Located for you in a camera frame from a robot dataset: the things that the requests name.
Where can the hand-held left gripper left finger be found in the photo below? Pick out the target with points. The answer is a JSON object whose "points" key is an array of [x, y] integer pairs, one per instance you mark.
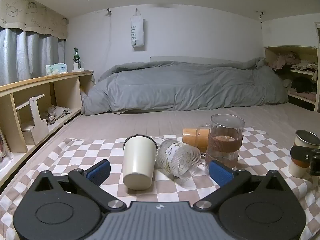
{"points": [[99, 172]]}

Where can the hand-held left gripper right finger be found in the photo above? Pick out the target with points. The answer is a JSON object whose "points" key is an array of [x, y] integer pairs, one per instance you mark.
{"points": [[220, 172]]}

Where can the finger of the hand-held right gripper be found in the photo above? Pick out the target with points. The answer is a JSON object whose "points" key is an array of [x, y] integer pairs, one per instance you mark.
{"points": [[301, 153], [315, 167]]}

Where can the cream cup with brown band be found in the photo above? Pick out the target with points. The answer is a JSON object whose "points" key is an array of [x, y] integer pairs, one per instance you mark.
{"points": [[307, 138]]}

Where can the plain cream cup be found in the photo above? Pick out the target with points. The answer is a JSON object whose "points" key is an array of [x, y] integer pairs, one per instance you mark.
{"points": [[138, 160]]}

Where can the ribbed clear printed glass cup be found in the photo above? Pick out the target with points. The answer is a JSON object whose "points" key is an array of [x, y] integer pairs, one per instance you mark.
{"points": [[175, 158]]}

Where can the brown white checkered cloth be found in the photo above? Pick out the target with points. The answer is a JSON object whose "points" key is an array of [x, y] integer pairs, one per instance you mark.
{"points": [[82, 152]]}

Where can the tall glass with brown sleeve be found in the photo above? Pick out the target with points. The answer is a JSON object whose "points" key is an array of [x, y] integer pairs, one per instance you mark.
{"points": [[226, 130]]}

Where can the amber glass mug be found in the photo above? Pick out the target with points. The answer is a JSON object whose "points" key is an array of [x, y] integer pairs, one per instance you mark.
{"points": [[193, 137]]}

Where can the pile of dark clothes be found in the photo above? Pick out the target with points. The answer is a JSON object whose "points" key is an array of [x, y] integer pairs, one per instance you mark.
{"points": [[301, 85]]}

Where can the crumpled grey cloth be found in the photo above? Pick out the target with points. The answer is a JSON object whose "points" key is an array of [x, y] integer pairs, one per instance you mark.
{"points": [[58, 112]]}

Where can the wooden tool caddy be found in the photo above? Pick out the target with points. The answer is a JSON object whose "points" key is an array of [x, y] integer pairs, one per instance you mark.
{"points": [[37, 122]]}

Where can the long wooden shelf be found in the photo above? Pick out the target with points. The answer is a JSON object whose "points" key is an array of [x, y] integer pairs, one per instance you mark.
{"points": [[67, 90]]}

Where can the pile of light clothes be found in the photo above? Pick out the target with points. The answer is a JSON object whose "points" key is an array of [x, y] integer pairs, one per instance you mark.
{"points": [[297, 63]]}

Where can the grey duvet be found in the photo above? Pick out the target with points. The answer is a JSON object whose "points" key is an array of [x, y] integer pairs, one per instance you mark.
{"points": [[175, 87]]}

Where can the clear plastic bag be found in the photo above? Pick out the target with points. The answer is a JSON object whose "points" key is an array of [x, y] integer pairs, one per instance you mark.
{"points": [[4, 152]]}

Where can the small white box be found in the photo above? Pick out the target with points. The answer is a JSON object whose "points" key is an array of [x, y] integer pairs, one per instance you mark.
{"points": [[76, 66]]}

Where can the tissue pack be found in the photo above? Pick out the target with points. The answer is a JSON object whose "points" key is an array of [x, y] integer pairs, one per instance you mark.
{"points": [[57, 69]]}

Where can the green glass bottle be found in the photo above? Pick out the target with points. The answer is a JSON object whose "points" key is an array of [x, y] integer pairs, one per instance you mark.
{"points": [[76, 57]]}

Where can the wooden wardrobe shelf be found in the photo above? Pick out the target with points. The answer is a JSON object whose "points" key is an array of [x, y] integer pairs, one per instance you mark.
{"points": [[273, 37]]}

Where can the grey curtain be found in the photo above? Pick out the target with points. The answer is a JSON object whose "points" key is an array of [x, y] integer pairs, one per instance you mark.
{"points": [[27, 55]]}

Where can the white hanging fabric bag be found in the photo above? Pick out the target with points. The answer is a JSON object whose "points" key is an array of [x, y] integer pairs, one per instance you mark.
{"points": [[137, 32]]}

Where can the beige valance with drawings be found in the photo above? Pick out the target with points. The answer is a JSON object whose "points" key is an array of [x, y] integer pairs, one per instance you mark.
{"points": [[32, 15]]}

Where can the black wall hook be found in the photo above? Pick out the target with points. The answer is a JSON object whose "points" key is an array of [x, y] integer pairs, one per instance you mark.
{"points": [[261, 14]]}

